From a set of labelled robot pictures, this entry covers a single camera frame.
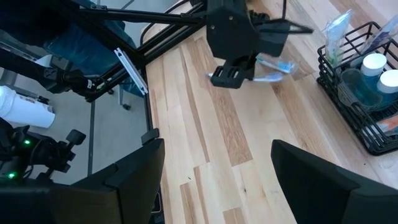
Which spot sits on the black metal table frame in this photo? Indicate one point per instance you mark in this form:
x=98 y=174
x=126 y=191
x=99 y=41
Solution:
x=140 y=15

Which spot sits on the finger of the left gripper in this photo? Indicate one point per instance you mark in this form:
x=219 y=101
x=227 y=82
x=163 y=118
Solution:
x=273 y=35
x=252 y=67

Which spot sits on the teal toothpaste tube white cap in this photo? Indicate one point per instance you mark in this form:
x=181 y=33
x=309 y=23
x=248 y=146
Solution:
x=373 y=63
x=388 y=81

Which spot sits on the white printed paper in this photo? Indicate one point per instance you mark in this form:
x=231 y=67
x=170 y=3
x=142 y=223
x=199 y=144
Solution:
x=25 y=109

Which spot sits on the blue toothbrush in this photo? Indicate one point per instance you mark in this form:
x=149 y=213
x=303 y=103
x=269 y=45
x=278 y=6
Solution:
x=270 y=77
x=284 y=66
x=381 y=34

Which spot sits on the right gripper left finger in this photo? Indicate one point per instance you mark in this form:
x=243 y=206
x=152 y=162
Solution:
x=133 y=193

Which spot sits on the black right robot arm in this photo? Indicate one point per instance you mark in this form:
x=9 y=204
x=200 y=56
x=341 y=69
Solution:
x=40 y=152

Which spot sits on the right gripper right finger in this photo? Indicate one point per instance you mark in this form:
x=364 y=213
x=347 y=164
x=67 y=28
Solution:
x=320 y=199

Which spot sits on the silver mounting bracket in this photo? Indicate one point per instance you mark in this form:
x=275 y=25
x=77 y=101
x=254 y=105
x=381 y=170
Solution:
x=132 y=73

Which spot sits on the orange toothbrush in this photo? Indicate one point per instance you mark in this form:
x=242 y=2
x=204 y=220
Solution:
x=390 y=126

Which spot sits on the green toothbrush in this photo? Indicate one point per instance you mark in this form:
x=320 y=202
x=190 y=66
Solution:
x=337 y=31

